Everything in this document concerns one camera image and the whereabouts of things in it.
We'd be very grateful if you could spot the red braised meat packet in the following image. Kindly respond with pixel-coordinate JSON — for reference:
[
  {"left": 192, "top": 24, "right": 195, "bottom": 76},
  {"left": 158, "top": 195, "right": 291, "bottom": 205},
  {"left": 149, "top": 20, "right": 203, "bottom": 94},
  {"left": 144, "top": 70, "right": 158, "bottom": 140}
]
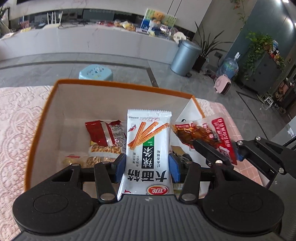
[{"left": 171, "top": 113, "right": 238, "bottom": 165}]

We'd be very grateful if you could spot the orange noodle snack bag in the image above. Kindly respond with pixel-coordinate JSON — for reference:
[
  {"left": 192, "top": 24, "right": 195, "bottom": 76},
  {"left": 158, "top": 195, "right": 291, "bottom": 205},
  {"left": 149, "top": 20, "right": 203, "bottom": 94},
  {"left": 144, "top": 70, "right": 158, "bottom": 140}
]
[{"left": 86, "top": 143, "right": 122, "bottom": 168}]

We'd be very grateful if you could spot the white spicy strip snack pack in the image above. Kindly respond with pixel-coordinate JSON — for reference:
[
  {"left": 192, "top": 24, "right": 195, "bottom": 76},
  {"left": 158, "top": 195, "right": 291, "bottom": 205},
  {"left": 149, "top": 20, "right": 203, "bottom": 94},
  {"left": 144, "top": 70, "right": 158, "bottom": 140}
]
[{"left": 117, "top": 109, "right": 173, "bottom": 200}]

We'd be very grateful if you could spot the red snack packet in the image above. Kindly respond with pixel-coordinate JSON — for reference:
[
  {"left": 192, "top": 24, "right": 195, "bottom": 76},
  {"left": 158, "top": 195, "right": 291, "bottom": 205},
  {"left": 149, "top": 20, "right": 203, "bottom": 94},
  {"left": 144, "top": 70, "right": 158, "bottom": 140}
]
[{"left": 85, "top": 120, "right": 126, "bottom": 148}]

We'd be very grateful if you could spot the dark seaweed snack bag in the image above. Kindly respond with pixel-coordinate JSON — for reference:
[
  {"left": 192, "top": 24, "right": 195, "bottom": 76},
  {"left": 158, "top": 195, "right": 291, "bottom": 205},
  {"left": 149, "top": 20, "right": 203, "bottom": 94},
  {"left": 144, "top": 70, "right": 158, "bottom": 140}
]
[{"left": 171, "top": 146, "right": 193, "bottom": 164}]

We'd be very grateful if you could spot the orange cardboard box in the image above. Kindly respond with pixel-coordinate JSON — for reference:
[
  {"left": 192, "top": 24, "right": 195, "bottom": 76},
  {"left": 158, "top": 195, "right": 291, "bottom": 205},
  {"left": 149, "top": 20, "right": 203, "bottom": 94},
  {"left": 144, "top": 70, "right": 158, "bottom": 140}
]
[{"left": 25, "top": 79, "right": 204, "bottom": 190}]

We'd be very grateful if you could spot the pink small heater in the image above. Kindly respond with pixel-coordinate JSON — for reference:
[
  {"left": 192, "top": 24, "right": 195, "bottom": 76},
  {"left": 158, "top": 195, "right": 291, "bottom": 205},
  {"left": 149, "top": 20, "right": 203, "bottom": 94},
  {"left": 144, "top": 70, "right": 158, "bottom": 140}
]
[{"left": 214, "top": 74, "right": 231, "bottom": 95}]

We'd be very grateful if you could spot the grey cabinet with vines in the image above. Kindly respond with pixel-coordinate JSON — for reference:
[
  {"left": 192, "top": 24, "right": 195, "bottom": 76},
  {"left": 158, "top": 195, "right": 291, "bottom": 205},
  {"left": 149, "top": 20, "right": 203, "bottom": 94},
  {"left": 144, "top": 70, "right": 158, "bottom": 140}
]
[{"left": 240, "top": 32, "right": 285, "bottom": 95}]

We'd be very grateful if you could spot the blue water jug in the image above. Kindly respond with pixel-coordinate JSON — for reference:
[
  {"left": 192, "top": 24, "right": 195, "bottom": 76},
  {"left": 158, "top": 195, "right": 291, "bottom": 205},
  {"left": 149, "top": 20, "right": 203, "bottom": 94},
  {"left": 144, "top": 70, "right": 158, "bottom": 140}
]
[{"left": 216, "top": 52, "right": 240, "bottom": 80}]

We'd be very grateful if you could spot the potted green plant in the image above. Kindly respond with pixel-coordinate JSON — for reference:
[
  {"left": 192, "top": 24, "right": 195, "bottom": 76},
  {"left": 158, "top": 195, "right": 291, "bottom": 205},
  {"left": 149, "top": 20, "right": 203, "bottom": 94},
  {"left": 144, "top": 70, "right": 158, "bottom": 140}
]
[{"left": 193, "top": 23, "right": 232, "bottom": 72}]

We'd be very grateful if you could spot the grey metal trash bin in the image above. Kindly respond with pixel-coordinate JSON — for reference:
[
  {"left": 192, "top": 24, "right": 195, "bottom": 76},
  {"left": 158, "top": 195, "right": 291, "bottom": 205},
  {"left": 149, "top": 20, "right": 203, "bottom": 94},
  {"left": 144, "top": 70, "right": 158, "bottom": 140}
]
[{"left": 170, "top": 40, "right": 201, "bottom": 77}]

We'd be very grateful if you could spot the light blue plastic stool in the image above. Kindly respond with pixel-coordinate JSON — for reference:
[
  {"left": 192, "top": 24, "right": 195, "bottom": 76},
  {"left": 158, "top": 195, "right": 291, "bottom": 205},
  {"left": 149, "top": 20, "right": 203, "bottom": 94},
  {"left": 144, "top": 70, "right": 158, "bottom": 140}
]
[{"left": 78, "top": 64, "right": 113, "bottom": 81}]

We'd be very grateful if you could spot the pink lace tablecloth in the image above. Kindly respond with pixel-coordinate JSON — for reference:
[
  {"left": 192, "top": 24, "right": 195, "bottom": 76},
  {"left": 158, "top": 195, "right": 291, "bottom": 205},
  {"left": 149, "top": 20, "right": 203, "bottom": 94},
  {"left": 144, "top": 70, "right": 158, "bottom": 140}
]
[{"left": 0, "top": 85, "right": 265, "bottom": 241}]

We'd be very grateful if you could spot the white TV console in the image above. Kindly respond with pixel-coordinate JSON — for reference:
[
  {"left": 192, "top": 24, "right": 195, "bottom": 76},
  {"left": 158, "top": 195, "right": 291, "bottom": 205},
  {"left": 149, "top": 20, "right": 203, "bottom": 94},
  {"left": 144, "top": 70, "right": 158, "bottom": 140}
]
[{"left": 1, "top": 25, "right": 178, "bottom": 64}]

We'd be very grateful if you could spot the teddy bear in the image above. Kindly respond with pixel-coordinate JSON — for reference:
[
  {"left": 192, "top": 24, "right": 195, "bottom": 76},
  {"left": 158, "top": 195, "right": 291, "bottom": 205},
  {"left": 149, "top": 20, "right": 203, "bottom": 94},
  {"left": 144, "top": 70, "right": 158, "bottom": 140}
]
[{"left": 149, "top": 11, "right": 165, "bottom": 27}]

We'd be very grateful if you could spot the white wifi router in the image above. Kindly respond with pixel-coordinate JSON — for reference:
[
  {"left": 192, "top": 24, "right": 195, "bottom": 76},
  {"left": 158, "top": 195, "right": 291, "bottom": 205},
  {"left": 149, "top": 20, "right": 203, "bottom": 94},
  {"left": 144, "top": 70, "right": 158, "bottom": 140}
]
[{"left": 43, "top": 11, "right": 63, "bottom": 29}]

